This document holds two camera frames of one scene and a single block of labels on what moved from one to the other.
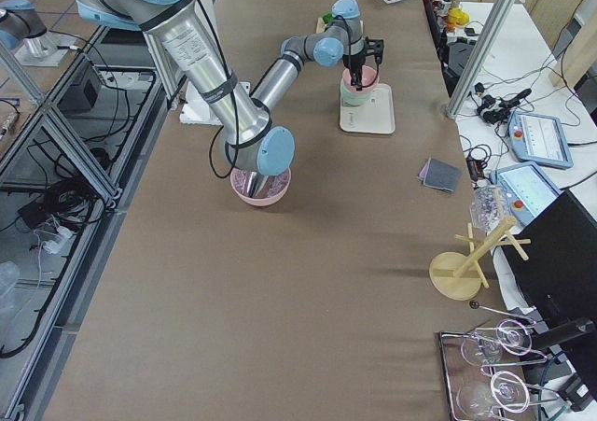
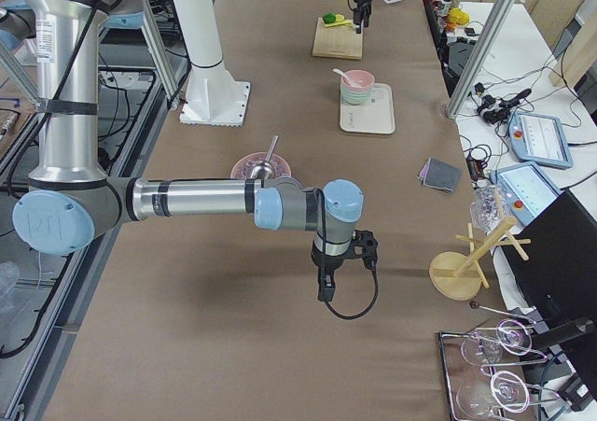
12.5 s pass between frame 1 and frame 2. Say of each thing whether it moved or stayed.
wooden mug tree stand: stayed
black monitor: stayed
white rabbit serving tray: stayed
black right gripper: moved
